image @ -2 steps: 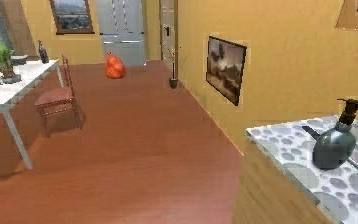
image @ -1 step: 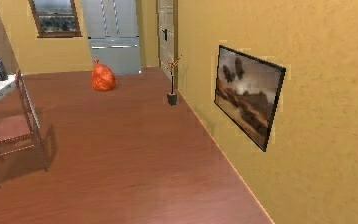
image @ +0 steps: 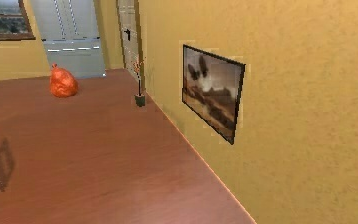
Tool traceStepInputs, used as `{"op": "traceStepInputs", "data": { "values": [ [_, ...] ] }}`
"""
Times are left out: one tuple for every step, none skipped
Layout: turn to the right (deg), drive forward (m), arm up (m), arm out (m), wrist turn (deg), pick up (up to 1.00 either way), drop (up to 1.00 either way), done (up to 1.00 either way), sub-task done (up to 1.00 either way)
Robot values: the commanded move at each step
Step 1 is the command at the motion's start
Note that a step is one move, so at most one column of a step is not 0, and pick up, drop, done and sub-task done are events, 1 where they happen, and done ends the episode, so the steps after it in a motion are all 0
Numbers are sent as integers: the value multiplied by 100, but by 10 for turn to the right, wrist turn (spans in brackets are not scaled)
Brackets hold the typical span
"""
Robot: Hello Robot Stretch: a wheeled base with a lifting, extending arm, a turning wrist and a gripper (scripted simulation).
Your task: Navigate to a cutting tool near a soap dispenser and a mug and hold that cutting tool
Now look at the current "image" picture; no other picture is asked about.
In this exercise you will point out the framed brown landscape picture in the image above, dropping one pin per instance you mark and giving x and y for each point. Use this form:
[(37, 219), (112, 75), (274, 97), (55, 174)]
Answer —
[(212, 90)]

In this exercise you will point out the red twig plant in pot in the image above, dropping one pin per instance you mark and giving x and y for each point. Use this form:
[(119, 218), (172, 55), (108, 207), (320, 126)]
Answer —
[(140, 98)]

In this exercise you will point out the pale panelled room door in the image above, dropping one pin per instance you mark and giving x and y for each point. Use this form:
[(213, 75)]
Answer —
[(129, 36)]

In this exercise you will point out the orange garbage bag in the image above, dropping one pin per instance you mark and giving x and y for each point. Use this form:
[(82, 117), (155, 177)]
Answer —
[(63, 84)]

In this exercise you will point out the brown framed window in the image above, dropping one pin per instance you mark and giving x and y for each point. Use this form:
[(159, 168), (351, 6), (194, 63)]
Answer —
[(5, 20)]

